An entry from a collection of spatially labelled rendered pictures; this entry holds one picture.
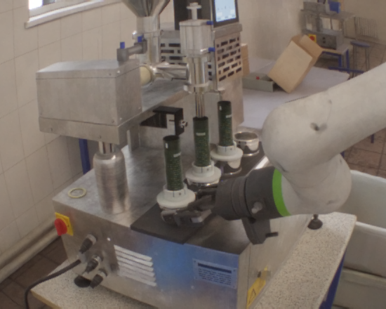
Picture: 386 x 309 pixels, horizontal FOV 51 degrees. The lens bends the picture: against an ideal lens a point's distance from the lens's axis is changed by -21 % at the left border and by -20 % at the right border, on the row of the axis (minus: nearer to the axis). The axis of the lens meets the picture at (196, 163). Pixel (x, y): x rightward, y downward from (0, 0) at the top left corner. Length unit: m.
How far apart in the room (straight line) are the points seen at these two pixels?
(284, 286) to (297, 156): 0.60
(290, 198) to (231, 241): 0.17
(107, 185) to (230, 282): 0.32
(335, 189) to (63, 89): 0.58
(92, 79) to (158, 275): 0.43
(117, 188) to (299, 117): 0.46
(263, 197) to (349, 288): 1.07
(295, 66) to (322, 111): 2.01
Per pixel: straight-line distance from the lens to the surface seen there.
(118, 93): 0.89
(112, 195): 0.99
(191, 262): 0.92
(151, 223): 0.95
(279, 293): 1.18
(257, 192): 0.81
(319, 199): 0.75
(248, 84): 2.76
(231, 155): 1.10
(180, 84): 1.14
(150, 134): 1.29
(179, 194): 0.92
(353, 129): 0.66
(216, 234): 0.92
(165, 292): 1.03
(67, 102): 0.99
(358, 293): 1.81
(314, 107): 0.66
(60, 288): 1.25
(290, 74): 2.68
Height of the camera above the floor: 1.52
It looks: 25 degrees down
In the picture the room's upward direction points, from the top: 3 degrees counter-clockwise
